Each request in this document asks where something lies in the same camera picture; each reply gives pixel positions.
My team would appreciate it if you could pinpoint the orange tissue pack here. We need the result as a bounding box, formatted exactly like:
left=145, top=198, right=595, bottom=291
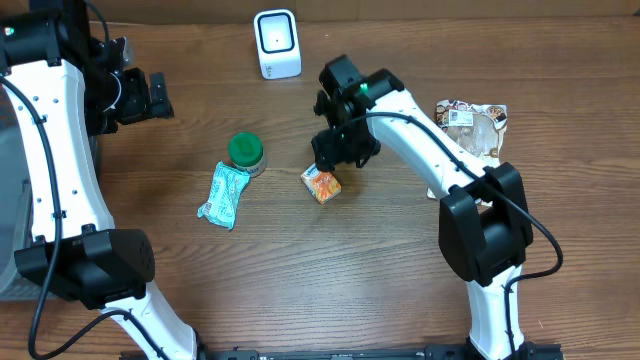
left=301, top=164, right=342, bottom=204

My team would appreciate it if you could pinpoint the green capped bottle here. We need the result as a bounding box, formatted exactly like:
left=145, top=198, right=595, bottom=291
left=228, top=132, right=267, bottom=177

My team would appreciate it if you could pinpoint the teal tissue pack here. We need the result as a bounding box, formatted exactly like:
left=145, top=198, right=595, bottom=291
left=197, top=162, right=251, bottom=231

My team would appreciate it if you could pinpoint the brown white snack pouch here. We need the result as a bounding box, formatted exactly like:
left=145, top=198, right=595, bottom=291
left=426, top=98, right=509, bottom=207

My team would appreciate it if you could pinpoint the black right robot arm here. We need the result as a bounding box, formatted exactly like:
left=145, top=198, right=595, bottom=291
left=311, top=59, right=533, bottom=359

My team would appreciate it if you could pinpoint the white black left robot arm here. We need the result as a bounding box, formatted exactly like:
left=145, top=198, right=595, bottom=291
left=1, top=0, right=201, bottom=359

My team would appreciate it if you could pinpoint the white barcode scanner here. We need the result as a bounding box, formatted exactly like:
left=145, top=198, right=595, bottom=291
left=253, top=9, right=302, bottom=80

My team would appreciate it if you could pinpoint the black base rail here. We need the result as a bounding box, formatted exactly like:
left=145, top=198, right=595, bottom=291
left=119, top=342, right=565, bottom=360

